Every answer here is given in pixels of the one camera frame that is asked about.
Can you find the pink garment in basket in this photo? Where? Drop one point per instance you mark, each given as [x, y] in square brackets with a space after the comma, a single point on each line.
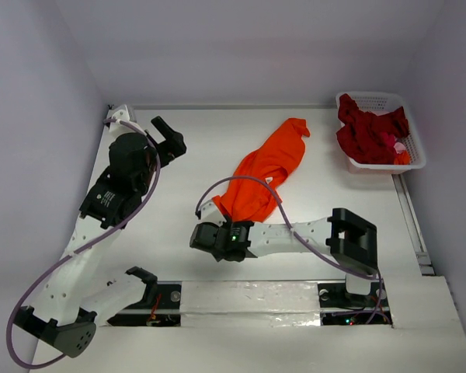
[392, 143]

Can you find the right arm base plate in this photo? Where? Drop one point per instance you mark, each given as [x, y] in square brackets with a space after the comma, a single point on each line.
[340, 308]

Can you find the dark red t shirt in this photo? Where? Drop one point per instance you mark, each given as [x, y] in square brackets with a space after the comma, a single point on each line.
[360, 136]

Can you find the orange t shirt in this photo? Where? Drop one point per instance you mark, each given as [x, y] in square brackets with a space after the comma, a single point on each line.
[273, 162]

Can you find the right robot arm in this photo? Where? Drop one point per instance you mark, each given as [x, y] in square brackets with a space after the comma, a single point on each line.
[344, 240]

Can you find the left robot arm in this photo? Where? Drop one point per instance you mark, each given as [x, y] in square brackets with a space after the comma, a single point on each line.
[56, 308]

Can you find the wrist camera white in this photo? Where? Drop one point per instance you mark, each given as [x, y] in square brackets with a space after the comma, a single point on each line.
[123, 112]
[209, 212]

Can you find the white plastic basket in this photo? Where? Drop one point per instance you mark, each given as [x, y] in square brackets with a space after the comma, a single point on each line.
[381, 103]

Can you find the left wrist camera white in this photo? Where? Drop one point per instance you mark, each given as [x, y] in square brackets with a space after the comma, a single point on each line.
[123, 112]

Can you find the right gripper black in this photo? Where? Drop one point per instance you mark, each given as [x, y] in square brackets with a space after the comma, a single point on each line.
[201, 238]

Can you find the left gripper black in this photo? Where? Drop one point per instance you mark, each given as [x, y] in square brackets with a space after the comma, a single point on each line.
[173, 147]

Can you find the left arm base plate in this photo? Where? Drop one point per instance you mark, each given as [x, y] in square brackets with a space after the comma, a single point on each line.
[162, 312]

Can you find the small orange garment in basket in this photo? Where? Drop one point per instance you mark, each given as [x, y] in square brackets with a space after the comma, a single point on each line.
[402, 159]

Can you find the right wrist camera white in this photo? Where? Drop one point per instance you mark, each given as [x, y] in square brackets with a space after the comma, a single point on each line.
[209, 212]

